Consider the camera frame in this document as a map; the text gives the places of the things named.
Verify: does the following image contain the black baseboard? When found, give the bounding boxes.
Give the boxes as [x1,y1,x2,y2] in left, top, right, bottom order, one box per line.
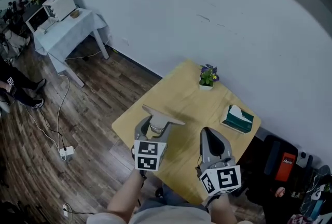
[105,43,163,80]

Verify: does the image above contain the person's blue grey trousers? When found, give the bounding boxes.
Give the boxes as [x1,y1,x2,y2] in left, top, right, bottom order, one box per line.
[155,183,208,215]

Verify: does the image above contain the black orange backpack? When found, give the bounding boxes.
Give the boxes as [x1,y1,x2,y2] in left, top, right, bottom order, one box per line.
[263,134,299,186]

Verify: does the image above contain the white microwave oven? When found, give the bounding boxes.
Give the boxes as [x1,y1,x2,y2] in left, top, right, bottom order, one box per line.
[25,0,77,34]

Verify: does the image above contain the person's light shirt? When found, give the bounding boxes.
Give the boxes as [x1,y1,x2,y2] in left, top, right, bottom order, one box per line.
[87,203,255,224]

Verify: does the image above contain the pink white patterned cloth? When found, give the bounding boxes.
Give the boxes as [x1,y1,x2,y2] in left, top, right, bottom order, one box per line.
[286,214,316,224]

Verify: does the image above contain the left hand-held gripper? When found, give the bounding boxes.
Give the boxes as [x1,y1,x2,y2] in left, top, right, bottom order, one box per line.
[131,104,185,179]

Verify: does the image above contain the green tissue box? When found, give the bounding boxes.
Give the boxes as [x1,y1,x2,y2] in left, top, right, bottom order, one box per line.
[219,104,255,135]

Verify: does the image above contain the long white cable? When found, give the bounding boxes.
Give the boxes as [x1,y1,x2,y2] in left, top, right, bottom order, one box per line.
[56,74,71,151]
[64,35,112,62]

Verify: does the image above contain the person's left forearm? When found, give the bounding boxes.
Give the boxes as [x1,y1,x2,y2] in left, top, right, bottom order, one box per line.
[106,169,146,218]

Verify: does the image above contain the person's right forearm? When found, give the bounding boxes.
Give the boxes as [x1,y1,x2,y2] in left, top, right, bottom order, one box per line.
[209,193,238,224]

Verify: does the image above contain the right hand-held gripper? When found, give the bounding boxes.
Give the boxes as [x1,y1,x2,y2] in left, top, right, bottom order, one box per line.
[196,127,242,198]

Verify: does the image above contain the grey small device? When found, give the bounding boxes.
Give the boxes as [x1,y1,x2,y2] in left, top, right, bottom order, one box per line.
[297,150,314,170]

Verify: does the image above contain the white power strip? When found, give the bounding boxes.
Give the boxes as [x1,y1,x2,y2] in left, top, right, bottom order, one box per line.
[59,146,76,161]

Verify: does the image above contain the white tablecloth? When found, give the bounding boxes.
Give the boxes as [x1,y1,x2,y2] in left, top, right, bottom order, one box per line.
[33,9,108,73]

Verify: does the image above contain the small potted purple flower plant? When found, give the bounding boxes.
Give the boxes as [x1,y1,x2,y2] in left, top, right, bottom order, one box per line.
[198,63,220,92]

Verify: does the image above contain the white bag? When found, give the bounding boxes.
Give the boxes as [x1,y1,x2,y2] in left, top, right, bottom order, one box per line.
[4,29,31,50]

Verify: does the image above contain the black printed skateboard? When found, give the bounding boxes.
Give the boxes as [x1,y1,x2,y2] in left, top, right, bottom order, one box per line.
[299,164,332,221]

